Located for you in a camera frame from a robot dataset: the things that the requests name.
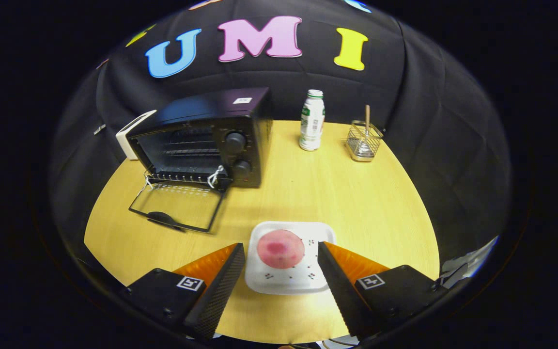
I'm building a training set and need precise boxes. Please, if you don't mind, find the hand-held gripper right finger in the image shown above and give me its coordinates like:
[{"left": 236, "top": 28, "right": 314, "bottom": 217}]
[{"left": 317, "top": 241, "right": 442, "bottom": 339}]

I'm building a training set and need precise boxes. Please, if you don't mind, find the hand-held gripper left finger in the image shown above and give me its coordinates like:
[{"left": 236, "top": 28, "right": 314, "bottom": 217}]
[{"left": 119, "top": 242, "right": 246, "bottom": 340}]

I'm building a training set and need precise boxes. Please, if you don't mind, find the black backdrop cloth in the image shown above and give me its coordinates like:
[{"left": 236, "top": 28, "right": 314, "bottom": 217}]
[{"left": 49, "top": 0, "right": 512, "bottom": 272}]

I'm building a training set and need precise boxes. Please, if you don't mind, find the wire mesh basket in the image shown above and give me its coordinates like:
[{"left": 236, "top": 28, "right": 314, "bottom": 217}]
[{"left": 346, "top": 120, "right": 384, "bottom": 162}]

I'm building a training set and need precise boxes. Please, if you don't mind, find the white square plate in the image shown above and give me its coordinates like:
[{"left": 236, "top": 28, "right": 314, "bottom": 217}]
[{"left": 245, "top": 221, "right": 336, "bottom": 295}]

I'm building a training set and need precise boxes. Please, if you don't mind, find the black toaster oven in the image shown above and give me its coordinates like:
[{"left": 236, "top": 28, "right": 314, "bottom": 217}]
[{"left": 128, "top": 87, "right": 274, "bottom": 234}]

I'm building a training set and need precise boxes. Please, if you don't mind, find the white pop-up toaster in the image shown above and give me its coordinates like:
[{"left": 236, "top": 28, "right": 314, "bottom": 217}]
[{"left": 116, "top": 110, "right": 157, "bottom": 161}]

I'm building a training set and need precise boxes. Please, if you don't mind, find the white plastic bottle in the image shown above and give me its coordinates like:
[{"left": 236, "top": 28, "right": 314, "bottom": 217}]
[{"left": 299, "top": 89, "right": 326, "bottom": 151}]

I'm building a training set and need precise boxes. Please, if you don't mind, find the round pink food slice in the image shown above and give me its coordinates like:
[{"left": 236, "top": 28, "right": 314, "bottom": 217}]
[{"left": 257, "top": 229, "right": 305, "bottom": 269}]

